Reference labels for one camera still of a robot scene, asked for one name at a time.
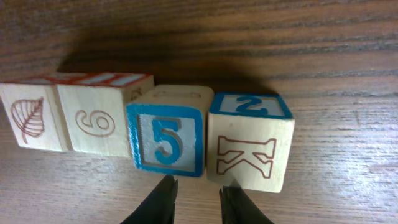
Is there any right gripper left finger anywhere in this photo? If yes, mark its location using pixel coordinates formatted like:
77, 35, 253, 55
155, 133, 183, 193
121, 175, 178, 224

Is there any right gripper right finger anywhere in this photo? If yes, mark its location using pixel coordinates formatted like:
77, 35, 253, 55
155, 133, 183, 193
219, 186, 274, 224

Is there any wooden block K blue 2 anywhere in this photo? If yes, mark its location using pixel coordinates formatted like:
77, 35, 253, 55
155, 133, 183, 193
206, 93, 295, 193

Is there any wooden block blue 5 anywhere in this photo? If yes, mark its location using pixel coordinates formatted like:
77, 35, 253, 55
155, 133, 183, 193
126, 85, 214, 177

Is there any wooden block red 6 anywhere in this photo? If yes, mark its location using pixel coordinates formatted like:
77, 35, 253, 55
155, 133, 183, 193
57, 73, 155, 157

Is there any wooden block green letter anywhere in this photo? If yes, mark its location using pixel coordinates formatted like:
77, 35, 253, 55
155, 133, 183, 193
1, 76, 72, 152

